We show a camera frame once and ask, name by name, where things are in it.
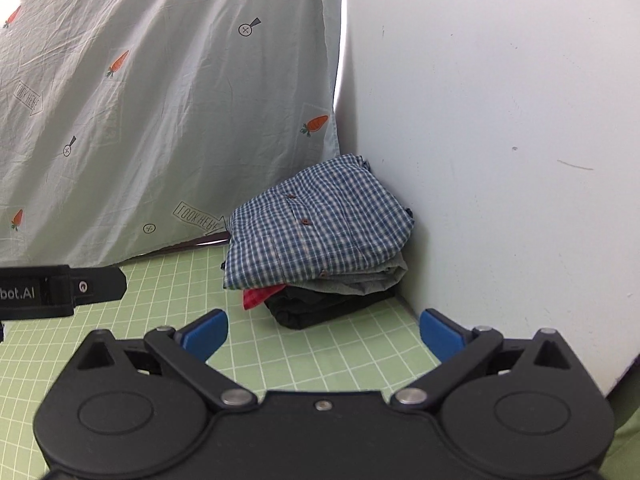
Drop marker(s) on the carrot print backdrop sheet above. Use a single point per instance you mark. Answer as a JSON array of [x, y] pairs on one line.
[[150, 110]]

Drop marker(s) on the green grid mat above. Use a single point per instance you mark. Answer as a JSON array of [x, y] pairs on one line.
[[325, 360]]

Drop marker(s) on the folded grey garment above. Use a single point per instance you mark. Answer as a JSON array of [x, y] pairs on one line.
[[360, 282]]

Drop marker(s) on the red plaid garment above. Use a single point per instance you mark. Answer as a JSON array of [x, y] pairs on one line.
[[255, 297]]

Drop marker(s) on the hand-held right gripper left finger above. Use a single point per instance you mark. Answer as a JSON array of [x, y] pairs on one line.
[[207, 332]]

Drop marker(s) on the blue plaid shirt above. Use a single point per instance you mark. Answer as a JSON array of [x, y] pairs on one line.
[[320, 225]]

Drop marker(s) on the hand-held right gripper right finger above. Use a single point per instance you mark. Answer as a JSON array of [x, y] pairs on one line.
[[440, 332]]

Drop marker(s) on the folded black garment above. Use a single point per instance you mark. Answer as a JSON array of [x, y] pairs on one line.
[[305, 310]]

